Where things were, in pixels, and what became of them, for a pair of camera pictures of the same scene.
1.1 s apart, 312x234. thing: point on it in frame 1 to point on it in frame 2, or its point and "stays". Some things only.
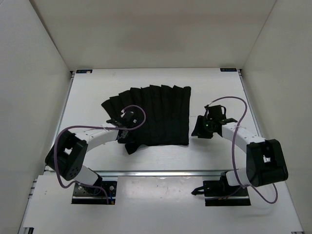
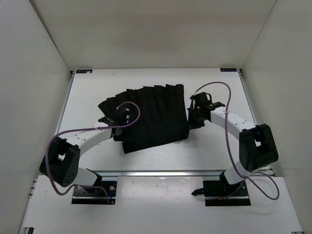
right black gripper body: (206, 131) to (195, 120)
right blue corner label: (228, 69) stays
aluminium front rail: (160, 173) stays
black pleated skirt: (167, 109) stays
